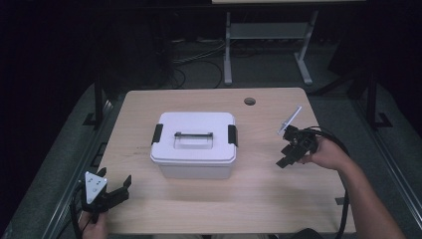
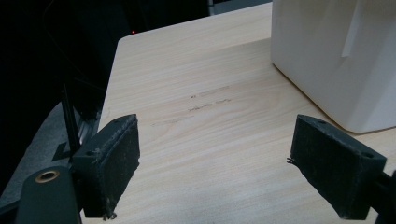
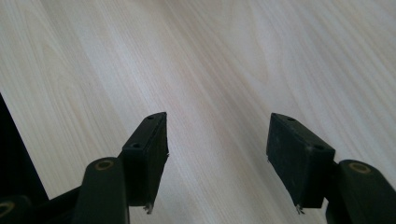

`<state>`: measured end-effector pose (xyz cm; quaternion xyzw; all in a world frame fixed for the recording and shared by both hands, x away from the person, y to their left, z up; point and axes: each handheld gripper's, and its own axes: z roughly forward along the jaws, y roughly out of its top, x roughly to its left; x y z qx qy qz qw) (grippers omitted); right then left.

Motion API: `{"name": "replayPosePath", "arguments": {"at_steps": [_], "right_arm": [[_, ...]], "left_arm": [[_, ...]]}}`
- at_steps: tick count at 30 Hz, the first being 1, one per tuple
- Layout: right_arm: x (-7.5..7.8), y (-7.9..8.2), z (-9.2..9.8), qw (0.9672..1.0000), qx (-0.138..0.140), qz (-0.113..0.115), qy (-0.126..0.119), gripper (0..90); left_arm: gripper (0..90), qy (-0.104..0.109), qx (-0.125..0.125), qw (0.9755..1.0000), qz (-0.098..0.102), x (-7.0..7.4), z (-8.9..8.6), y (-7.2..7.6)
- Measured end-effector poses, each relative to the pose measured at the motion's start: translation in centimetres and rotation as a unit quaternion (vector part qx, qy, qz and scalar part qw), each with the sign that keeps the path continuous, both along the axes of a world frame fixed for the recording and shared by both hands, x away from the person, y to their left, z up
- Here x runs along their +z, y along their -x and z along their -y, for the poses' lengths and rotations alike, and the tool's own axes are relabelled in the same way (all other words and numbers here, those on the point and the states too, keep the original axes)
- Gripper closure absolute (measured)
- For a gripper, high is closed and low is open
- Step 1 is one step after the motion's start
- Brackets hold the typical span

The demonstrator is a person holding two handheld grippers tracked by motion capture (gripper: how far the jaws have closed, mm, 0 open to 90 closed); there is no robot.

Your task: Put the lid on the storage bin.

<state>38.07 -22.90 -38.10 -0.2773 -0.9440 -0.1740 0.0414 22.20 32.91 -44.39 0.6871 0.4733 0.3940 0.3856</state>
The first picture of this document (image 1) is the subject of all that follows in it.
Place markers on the aluminium floor rail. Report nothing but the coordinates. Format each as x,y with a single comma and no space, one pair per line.
391,159
76,172

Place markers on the white box lid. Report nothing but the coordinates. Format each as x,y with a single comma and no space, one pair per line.
195,126

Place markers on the white plastic storage box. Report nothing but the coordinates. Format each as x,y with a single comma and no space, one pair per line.
195,171

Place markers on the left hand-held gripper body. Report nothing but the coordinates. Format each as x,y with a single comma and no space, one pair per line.
95,189

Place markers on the white metal stand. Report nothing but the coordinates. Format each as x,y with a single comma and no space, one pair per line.
268,31

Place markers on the black metal stand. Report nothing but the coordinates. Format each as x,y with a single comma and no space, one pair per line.
98,99
372,99

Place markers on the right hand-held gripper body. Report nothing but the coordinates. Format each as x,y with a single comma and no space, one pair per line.
303,141

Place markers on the person's left hand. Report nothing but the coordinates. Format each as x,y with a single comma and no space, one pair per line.
94,227

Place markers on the person's right hand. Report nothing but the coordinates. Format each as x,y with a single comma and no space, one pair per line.
328,152

